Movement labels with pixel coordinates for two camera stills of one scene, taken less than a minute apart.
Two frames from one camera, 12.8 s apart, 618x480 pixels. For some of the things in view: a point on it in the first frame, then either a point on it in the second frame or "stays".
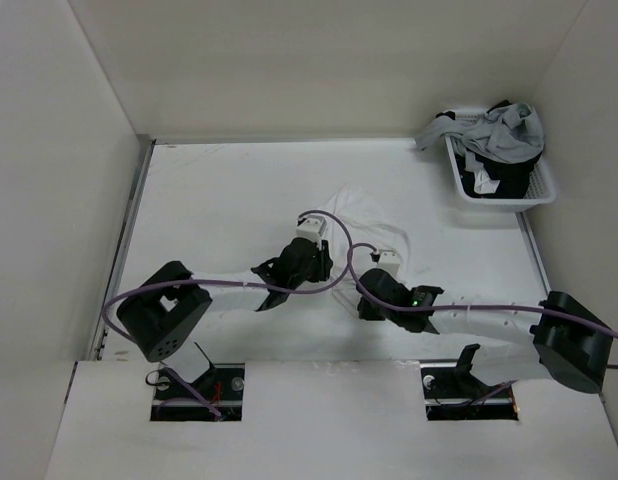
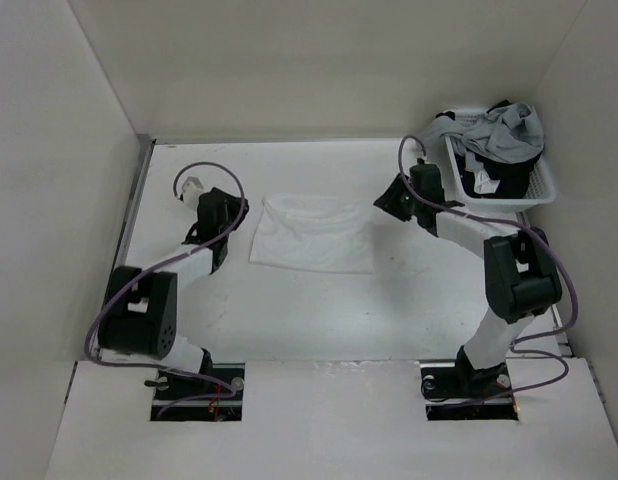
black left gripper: [323, 263] -> [234, 204]
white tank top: [367, 235] -> [320, 232]
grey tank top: [509, 133] stays
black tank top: [513, 177] stays
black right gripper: [366, 312] -> [388, 201]
